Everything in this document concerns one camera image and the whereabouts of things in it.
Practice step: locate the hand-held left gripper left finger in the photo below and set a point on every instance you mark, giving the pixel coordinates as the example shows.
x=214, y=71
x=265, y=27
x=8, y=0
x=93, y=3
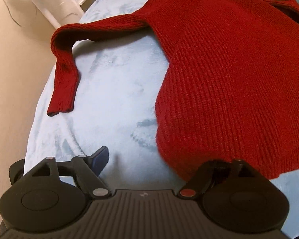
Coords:
x=100, y=159

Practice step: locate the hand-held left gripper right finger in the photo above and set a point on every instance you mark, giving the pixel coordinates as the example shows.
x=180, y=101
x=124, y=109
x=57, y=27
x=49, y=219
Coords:
x=203, y=173

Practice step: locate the red knit sweater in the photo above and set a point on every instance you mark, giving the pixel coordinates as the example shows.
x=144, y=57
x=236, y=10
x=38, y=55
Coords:
x=214, y=79

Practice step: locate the light blue fleece blanket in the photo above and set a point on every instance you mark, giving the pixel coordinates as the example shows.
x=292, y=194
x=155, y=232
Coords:
x=114, y=92

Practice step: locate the white shelf unit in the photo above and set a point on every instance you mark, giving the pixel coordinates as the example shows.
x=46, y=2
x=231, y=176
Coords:
x=54, y=2

